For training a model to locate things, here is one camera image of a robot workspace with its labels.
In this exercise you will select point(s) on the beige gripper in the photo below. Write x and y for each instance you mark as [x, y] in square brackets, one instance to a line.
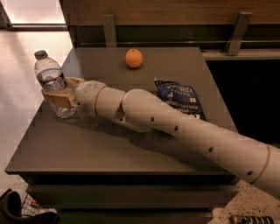
[87, 96]

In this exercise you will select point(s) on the black white striped cylinder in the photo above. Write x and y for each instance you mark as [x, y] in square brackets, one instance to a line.
[236, 219]

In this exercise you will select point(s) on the blue kettle chips bag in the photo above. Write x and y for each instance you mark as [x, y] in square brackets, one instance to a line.
[182, 97]

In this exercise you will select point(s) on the clear plastic water bottle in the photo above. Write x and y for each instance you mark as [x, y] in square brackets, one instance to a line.
[51, 78]

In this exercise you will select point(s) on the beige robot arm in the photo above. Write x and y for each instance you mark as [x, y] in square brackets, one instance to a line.
[252, 161]

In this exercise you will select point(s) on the grey cabinet table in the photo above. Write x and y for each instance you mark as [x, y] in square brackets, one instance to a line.
[94, 171]

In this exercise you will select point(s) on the horizontal metal rail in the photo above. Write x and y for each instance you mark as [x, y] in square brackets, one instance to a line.
[245, 44]

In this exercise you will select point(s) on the orange fruit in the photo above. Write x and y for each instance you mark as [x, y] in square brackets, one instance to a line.
[133, 58]

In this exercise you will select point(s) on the right metal wall bracket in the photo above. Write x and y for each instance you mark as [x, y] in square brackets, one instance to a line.
[233, 46]

